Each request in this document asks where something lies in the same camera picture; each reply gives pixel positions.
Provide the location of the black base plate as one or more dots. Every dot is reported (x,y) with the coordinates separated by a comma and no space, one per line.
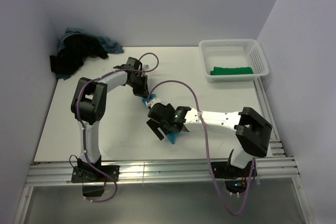
(91,175)
(224,170)

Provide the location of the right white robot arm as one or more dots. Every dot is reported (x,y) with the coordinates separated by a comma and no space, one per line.
(247,126)

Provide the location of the white plastic basket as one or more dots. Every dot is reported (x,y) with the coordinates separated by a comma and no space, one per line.
(232,54)

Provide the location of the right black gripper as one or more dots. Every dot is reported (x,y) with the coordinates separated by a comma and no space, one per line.
(155,126)

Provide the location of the aluminium rail frame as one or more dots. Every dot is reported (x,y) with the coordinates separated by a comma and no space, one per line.
(126,140)

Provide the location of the black t-shirt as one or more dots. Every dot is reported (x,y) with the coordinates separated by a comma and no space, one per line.
(76,49)

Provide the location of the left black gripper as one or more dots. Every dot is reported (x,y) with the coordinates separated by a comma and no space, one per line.
(143,91)

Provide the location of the teal t-shirt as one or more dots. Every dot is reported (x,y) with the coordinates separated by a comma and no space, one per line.
(160,132)

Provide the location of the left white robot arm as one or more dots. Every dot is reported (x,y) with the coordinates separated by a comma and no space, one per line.
(89,105)

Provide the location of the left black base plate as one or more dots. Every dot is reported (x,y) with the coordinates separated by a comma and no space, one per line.
(91,175)

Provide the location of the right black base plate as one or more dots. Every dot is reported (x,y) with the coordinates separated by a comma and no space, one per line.
(224,170)

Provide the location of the rolled green t-shirt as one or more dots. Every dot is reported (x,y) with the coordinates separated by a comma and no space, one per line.
(218,71)

